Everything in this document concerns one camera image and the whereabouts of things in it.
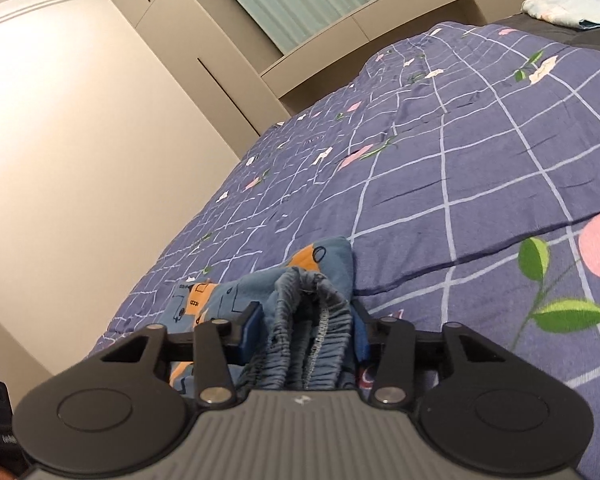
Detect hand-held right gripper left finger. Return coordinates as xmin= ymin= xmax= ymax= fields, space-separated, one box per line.
xmin=87 ymin=301 xmax=263 ymax=406

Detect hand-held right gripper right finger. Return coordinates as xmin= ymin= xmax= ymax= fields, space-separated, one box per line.
xmin=350 ymin=305 xmax=518 ymax=408

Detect blue pants with orange print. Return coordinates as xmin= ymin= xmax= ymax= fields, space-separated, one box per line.
xmin=162 ymin=236 xmax=363 ymax=397

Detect purple checked printed blanket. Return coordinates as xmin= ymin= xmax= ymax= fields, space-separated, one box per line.
xmin=87 ymin=20 xmax=600 ymax=480

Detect beige window ledge cabinet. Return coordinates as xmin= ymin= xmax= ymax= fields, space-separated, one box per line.
xmin=259 ymin=0 xmax=487 ymax=113

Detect dark grey bed sheet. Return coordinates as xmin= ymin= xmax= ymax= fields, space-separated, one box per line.
xmin=492 ymin=11 xmax=600 ymax=51

